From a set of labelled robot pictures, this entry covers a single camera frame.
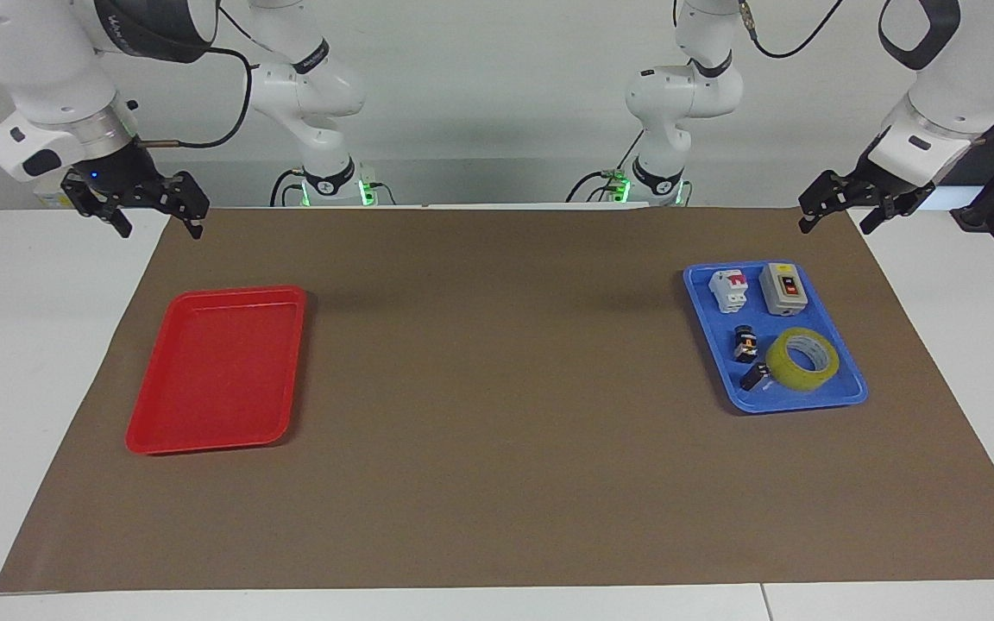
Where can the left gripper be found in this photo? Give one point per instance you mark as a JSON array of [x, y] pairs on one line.
[[890, 188]]

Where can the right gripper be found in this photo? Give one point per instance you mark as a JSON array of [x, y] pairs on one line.
[[122, 172]]

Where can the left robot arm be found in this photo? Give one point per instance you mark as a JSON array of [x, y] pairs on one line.
[[687, 90]]

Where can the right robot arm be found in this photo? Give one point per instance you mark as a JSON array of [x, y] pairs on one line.
[[40, 60]]

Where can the yellow tape roll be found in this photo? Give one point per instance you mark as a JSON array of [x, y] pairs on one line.
[[777, 358]]

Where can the white red circuit breaker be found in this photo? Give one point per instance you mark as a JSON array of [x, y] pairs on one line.
[[728, 289]]

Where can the small black orange component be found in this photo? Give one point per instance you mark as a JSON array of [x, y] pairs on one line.
[[745, 343]]

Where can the blue plastic tray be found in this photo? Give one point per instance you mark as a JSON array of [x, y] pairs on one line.
[[833, 392]]

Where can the red plastic tray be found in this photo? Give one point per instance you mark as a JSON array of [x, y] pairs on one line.
[[219, 369]]

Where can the small black block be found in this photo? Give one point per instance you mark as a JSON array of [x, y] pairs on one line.
[[753, 377]]

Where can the grey switch box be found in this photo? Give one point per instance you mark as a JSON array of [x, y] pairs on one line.
[[783, 289]]

